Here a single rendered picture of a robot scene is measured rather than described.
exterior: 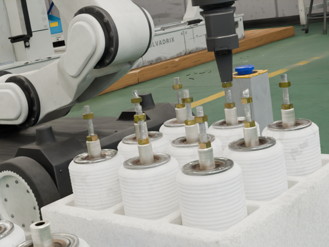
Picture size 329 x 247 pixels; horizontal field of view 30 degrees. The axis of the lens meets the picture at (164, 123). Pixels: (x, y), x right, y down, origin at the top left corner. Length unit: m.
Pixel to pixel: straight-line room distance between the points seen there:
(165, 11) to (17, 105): 6.00
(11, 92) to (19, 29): 1.75
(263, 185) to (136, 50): 0.59
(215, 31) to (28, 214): 0.60
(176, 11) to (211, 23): 6.36
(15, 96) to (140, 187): 0.76
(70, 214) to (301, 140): 0.40
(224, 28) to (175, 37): 3.08
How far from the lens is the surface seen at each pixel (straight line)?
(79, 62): 1.40
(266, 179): 0.94
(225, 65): 1.10
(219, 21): 1.07
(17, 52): 3.41
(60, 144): 1.40
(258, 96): 1.28
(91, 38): 1.36
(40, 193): 1.31
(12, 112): 1.64
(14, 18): 3.38
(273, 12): 6.70
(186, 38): 4.23
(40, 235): 0.67
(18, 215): 1.42
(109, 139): 1.47
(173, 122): 1.21
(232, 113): 1.12
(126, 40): 1.39
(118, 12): 1.40
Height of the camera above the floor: 0.50
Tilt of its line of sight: 12 degrees down
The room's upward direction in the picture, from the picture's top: 9 degrees counter-clockwise
